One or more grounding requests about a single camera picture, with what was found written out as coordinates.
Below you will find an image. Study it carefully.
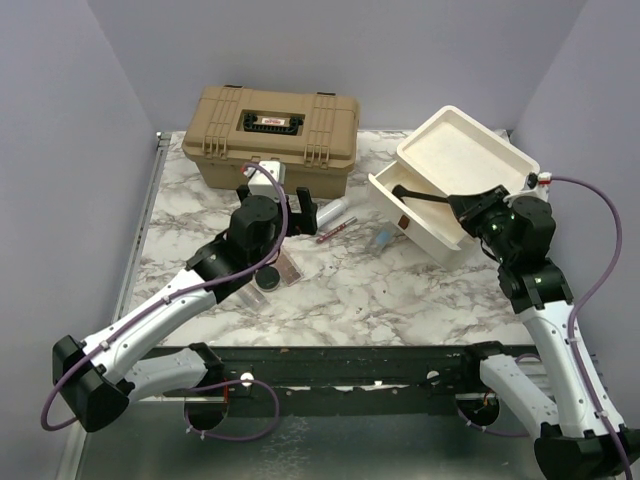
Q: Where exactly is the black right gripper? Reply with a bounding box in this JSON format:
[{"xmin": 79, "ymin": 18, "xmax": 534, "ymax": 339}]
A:
[{"xmin": 450, "ymin": 184, "xmax": 515, "ymax": 263}]

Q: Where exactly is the white pull-out drawer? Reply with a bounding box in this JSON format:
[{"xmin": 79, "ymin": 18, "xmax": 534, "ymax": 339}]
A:
[{"xmin": 368, "ymin": 161, "xmax": 477, "ymax": 256}]

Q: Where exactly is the white drawer organizer box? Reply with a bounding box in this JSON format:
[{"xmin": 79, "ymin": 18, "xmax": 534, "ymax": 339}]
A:
[{"xmin": 397, "ymin": 106, "xmax": 540, "ymax": 270}]

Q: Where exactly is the black fluffy powder brush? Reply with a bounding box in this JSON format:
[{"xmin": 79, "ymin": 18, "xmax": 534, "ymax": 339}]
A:
[{"xmin": 391, "ymin": 185, "xmax": 449, "ymax": 204}]

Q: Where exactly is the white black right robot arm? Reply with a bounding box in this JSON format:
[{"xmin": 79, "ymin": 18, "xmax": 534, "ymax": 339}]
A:
[{"xmin": 447, "ymin": 186, "xmax": 639, "ymax": 479}]

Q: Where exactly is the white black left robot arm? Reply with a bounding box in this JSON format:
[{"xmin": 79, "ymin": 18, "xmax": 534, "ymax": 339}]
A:
[{"xmin": 45, "ymin": 186, "xmax": 318, "ymax": 433}]

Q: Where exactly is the white cosmetic tube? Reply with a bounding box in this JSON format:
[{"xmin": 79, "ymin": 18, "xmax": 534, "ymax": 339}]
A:
[{"xmin": 316, "ymin": 197, "xmax": 349, "ymax": 228}]

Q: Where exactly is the red lip pencil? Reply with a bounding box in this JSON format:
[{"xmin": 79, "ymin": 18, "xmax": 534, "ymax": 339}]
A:
[{"xmin": 316, "ymin": 216, "xmax": 357, "ymax": 244}]

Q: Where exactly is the neutral eyeshadow palette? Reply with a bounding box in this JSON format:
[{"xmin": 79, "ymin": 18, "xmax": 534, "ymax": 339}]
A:
[{"xmin": 275, "ymin": 249, "xmax": 304, "ymax": 286}]

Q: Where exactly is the black round powder jar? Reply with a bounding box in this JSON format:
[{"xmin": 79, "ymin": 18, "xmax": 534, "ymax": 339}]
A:
[{"xmin": 254, "ymin": 266, "xmax": 281, "ymax": 292}]

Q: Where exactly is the clear blue small container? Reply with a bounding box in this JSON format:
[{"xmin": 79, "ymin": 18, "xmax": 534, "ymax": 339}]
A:
[{"xmin": 369, "ymin": 229, "xmax": 395, "ymax": 256}]

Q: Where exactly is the clear plastic tube case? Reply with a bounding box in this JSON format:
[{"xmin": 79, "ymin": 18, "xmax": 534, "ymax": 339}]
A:
[{"xmin": 237, "ymin": 284, "xmax": 267, "ymax": 312}]

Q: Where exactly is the tan plastic tool case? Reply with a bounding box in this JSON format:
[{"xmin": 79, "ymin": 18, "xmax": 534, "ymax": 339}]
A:
[{"xmin": 182, "ymin": 85, "xmax": 360, "ymax": 199}]

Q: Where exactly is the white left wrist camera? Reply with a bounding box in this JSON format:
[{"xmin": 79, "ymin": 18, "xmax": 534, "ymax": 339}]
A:
[{"xmin": 242, "ymin": 160, "xmax": 286, "ymax": 202}]

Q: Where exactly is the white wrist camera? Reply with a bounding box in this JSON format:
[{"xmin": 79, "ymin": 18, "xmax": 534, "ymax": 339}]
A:
[
  {"xmin": 242, "ymin": 160, "xmax": 286, "ymax": 202},
  {"xmin": 504, "ymin": 172, "xmax": 552, "ymax": 206}
]

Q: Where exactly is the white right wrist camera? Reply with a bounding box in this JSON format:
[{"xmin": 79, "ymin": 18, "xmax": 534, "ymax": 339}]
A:
[{"xmin": 504, "ymin": 172, "xmax": 552, "ymax": 206}]

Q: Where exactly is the black case carry handle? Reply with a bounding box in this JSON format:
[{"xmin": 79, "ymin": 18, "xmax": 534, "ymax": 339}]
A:
[{"xmin": 242, "ymin": 112, "xmax": 304, "ymax": 136}]

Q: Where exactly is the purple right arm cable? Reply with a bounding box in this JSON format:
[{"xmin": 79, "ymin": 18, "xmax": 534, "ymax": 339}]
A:
[{"xmin": 544, "ymin": 174, "xmax": 636, "ymax": 480}]

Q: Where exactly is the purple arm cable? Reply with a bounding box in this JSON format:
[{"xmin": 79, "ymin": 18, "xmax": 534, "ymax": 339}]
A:
[
  {"xmin": 544, "ymin": 174, "xmax": 636, "ymax": 480},
  {"xmin": 40, "ymin": 162, "xmax": 291, "ymax": 431}
]

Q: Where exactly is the black front mounting rail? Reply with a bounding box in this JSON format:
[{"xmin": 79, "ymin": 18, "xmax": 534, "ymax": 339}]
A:
[{"xmin": 159, "ymin": 341, "xmax": 556, "ymax": 418}]

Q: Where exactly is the aluminium table edge rail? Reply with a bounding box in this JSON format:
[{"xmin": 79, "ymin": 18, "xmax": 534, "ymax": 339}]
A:
[{"xmin": 112, "ymin": 132, "xmax": 172, "ymax": 322}]

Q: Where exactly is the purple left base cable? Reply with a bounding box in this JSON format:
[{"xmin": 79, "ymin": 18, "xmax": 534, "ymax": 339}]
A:
[{"xmin": 182, "ymin": 375, "xmax": 281, "ymax": 442}]

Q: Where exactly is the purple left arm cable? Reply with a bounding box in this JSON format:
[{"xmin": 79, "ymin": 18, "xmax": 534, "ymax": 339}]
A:
[{"xmin": 40, "ymin": 162, "xmax": 291, "ymax": 431}]

